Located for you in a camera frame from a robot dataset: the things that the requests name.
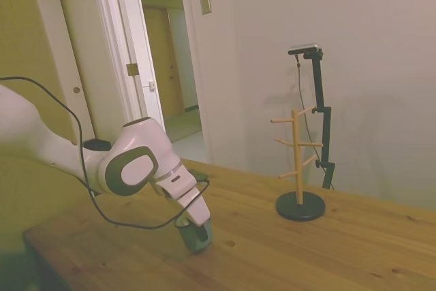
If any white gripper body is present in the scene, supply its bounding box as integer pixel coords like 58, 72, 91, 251
156, 165, 213, 228

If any blue enamel mug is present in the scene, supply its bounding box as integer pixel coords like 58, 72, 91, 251
174, 217, 215, 255

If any wooden mug tree black base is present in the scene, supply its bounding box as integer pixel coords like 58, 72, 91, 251
270, 104, 326, 221

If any wooden hallway door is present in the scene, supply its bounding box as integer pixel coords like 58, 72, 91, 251
142, 5, 185, 114

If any cream closet door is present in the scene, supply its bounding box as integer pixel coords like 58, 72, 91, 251
0, 0, 97, 144

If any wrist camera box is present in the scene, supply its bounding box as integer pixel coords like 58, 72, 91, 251
189, 168, 211, 183

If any thin exterior camera cable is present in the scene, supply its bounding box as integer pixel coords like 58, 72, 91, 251
295, 53, 317, 147

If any black camera stand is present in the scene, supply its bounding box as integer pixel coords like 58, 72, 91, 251
302, 50, 337, 190

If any white door frame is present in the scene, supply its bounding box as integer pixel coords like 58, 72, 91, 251
87, 0, 214, 166

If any grey exterior camera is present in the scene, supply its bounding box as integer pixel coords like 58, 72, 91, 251
287, 42, 322, 56

